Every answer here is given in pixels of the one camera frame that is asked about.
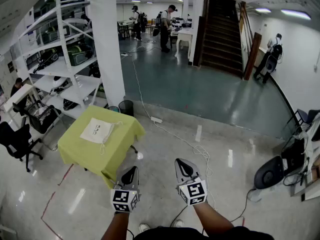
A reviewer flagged pink clothes pile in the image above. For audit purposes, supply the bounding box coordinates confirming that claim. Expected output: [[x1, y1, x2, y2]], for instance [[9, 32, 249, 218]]
[[36, 106, 52, 117]]

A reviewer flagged red floor tape line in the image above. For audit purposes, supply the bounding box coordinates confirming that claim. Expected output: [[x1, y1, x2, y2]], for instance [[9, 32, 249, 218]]
[[40, 163, 75, 240]]

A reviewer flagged person's black clothing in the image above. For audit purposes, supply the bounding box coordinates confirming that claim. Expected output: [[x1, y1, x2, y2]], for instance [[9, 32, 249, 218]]
[[133, 224, 276, 240]]

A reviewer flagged black striped helmet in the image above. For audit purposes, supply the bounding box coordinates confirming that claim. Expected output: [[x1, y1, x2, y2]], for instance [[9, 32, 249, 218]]
[[62, 98, 80, 111]]

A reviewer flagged black round helmet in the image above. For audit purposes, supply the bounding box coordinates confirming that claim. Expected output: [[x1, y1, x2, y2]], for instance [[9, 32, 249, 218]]
[[88, 62, 102, 79]]

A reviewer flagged white metal shelf rack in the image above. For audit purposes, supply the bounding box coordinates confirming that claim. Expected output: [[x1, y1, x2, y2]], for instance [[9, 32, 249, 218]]
[[17, 0, 104, 120]]

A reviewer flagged person's right forearm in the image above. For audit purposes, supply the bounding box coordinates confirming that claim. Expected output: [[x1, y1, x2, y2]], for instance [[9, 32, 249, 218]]
[[191, 202, 236, 238]]

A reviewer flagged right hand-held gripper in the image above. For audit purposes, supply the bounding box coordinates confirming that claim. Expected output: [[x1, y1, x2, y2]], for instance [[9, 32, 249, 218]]
[[174, 158, 209, 207]]

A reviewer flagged black mesh waste bin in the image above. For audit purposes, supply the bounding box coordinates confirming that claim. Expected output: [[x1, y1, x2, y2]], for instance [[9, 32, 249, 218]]
[[118, 100, 135, 117]]

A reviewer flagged white helmet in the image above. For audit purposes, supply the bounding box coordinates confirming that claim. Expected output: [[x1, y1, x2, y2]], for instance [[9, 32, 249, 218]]
[[50, 75, 70, 88]]

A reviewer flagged white drawstring cloth bag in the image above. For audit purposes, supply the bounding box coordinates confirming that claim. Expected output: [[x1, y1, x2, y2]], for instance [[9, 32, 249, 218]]
[[79, 117, 125, 155]]

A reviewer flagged black wheeled office chair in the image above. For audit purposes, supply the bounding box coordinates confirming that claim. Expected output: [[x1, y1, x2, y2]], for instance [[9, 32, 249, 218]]
[[0, 120, 44, 173]]

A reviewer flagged black metal frame chair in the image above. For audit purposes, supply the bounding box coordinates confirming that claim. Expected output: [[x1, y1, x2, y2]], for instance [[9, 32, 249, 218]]
[[12, 100, 63, 135]]

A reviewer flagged person's left forearm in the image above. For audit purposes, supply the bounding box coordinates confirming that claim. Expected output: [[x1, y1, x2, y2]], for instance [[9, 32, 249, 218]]
[[100, 210, 131, 240]]

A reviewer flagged white desk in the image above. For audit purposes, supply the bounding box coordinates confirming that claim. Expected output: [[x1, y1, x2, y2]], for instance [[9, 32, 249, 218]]
[[2, 83, 41, 130]]

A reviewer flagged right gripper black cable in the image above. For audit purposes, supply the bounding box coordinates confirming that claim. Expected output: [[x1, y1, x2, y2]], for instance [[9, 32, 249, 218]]
[[170, 204, 195, 228]]

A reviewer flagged black round seat shell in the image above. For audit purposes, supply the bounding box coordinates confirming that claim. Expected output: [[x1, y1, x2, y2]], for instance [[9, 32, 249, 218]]
[[253, 155, 285, 191]]

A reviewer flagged white table with curved legs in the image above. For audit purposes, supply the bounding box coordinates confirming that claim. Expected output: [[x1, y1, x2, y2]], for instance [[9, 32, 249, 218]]
[[174, 26, 195, 59]]

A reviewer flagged dark wooden staircase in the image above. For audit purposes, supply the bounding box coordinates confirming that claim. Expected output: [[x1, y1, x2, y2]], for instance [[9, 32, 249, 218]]
[[192, 0, 263, 82]]

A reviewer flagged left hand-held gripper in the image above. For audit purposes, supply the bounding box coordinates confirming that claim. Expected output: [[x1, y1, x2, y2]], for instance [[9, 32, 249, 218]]
[[110, 166, 141, 215]]

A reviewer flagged green cloth covered table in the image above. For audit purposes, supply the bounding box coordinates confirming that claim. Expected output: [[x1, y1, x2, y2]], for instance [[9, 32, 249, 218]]
[[57, 105, 146, 189]]

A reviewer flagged pile of equipment and cables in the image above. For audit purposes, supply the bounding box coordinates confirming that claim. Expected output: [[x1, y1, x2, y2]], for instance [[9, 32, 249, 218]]
[[280, 108, 320, 203]]

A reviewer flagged white floor cable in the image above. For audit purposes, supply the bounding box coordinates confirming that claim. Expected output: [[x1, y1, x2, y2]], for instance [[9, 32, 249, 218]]
[[131, 56, 219, 211]]

